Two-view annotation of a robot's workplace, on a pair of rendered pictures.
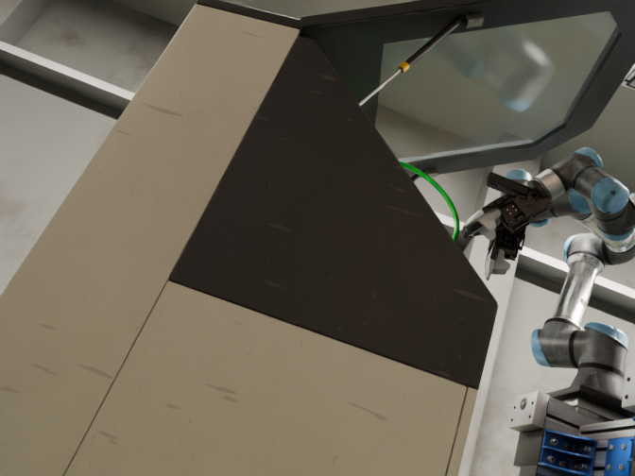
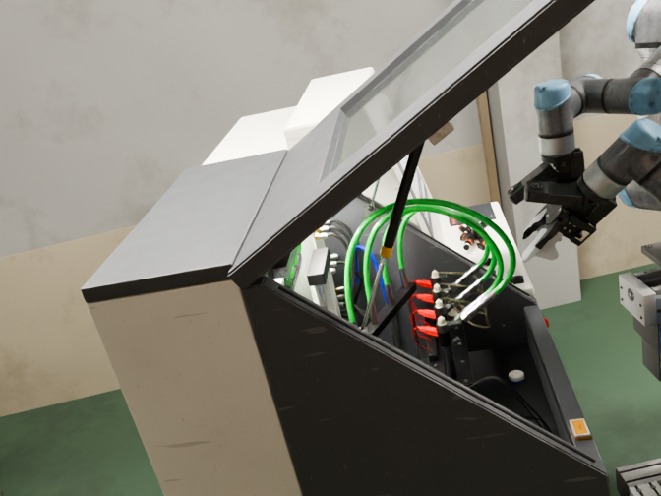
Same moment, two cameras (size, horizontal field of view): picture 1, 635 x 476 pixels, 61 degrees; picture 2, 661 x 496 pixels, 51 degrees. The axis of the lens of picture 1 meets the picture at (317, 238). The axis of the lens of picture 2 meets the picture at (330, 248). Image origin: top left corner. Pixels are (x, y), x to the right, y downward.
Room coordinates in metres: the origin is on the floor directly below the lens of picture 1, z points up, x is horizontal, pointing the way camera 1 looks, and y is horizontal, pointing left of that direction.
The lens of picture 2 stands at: (-0.09, 0.09, 1.93)
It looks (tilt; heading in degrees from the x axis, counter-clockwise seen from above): 23 degrees down; 358
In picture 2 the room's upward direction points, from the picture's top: 13 degrees counter-clockwise
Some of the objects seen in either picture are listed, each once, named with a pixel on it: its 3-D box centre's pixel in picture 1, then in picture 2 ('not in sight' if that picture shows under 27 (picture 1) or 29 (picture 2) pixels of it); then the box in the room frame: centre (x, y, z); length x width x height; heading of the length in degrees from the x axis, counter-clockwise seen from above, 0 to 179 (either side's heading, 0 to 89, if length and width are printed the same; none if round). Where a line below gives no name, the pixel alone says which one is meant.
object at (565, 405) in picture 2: not in sight; (558, 398); (1.22, -0.39, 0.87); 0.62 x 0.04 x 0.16; 168
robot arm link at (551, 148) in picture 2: not in sight; (556, 143); (1.32, -0.49, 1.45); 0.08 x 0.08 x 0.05
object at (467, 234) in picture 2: not in sight; (475, 231); (1.96, -0.45, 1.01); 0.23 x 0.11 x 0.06; 168
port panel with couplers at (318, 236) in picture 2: not in sight; (330, 263); (1.55, 0.05, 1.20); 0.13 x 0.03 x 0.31; 168
